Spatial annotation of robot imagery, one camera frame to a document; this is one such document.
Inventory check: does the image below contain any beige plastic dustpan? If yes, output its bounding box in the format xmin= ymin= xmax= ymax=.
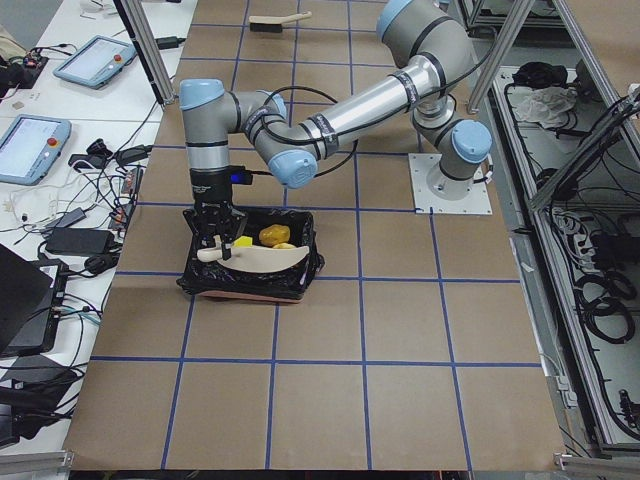
xmin=196 ymin=246 xmax=310 ymax=273

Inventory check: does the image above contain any black power adapter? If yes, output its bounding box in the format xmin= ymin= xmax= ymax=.
xmin=45 ymin=228 xmax=115 ymax=256

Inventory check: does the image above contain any beige hand brush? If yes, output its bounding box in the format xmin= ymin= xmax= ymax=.
xmin=249 ymin=11 xmax=313 ymax=33

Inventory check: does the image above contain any curved bread piece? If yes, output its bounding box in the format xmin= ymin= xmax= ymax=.
xmin=271 ymin=242 xmax=297 ymax=250

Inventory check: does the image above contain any white crumpled cloth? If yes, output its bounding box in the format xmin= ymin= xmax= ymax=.
xmin=515 ymin=87 xmax=577 ymax=128

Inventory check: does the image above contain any black laptop computer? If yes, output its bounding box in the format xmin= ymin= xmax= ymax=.
xmin=1 ymin=246 xmax=69 ymax=358

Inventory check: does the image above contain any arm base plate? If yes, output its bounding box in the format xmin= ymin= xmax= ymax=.
xmin=408 ymin=153 xmax=492 ymax=216

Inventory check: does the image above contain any aluminium frame post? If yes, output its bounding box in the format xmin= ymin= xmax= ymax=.
xmin=114 ymin=0 xmax=176 ymax=106

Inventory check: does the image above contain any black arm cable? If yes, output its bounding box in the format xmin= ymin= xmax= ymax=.
xmin=249 ymin=85 xmax=361 ymax=180

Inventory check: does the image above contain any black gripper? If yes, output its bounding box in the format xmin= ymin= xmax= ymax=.
xmin=183 ymin=167 xmax=250 ymax=260

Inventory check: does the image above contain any black lined trash bin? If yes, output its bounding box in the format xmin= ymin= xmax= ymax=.
xmin=176 ymin=207 xmax=325 ymax=302

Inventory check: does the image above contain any teach pendant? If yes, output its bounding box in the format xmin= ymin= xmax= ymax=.
xmin=1 ymin=114 xmax=72 ymax=186
xmin=53 ymin=35 xmax=137 ymax=89

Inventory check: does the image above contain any brown potato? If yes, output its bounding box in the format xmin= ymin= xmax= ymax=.
xmin=258 ymin=224 xmax=291 ymax=247

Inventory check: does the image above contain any upper teach pendant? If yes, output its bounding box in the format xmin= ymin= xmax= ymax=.
xmin=53 ymin=35 xmax=137 ymax=89

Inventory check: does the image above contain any lower teach pendant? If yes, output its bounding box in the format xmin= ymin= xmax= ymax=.
xmin=1 ymin=114 xmax=72 ymax=186

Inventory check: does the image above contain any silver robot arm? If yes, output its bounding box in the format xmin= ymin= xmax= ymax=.
xmin=179 ymin=1 xmax=492 ymax=262

